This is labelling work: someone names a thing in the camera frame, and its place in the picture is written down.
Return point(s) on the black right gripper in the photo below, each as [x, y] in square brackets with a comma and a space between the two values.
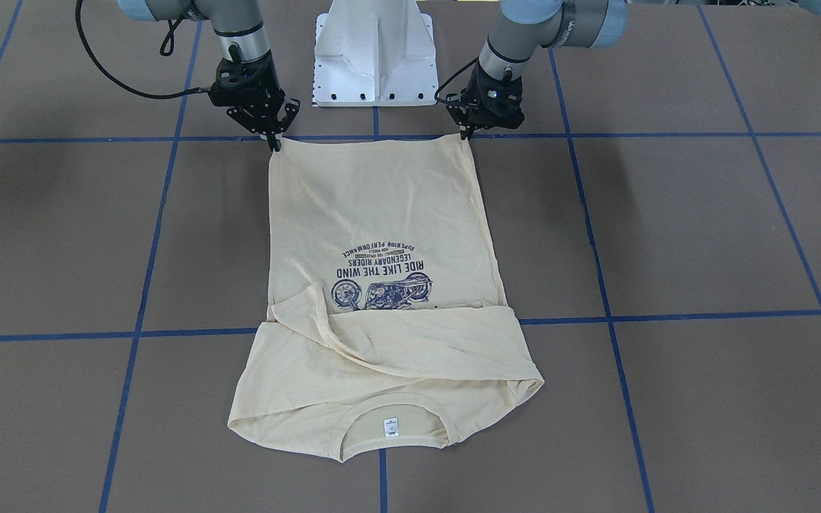
[266, 114]

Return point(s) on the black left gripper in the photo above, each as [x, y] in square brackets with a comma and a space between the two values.
[472, 116]

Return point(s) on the beige long-sleeve graphic shirt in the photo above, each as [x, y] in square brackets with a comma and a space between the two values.
[387, 321]

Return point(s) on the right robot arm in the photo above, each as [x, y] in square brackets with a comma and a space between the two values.
[239, 26]

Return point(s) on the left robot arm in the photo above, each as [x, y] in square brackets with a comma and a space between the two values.
[521, 27]

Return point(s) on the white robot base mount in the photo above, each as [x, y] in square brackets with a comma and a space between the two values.
[374, 54]

